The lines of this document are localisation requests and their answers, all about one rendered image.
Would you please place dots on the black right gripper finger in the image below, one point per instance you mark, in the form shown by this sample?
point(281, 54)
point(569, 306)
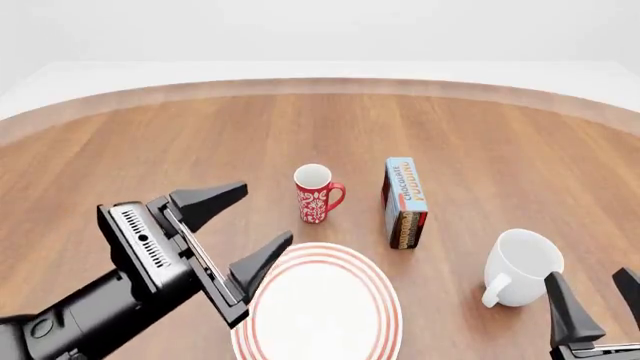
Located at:
point(629, 290)
point(570, 311)

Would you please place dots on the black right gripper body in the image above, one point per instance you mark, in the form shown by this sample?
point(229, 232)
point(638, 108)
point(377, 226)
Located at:
point(595, 351)

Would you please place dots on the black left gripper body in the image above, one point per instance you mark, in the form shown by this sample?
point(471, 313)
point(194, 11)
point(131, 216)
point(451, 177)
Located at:
point(165, 243)

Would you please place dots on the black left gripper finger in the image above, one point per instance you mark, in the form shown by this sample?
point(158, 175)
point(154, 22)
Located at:
point(207, 204)
point(257, 268)

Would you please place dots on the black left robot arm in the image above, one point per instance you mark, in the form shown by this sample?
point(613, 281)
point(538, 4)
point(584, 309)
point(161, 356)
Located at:
point(75, 318)

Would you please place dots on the white mug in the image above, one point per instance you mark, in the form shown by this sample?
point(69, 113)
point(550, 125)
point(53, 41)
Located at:
point(522, 268)

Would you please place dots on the white plate with red rings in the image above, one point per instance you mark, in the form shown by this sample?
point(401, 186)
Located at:
point(320, 303)

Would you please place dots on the red patterned tall mug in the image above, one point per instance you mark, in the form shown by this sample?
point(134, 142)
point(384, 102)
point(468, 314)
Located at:
point(316, 195)

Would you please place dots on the chocolate pudding box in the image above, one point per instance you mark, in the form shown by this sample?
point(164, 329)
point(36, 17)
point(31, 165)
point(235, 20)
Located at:
point(406, 204)

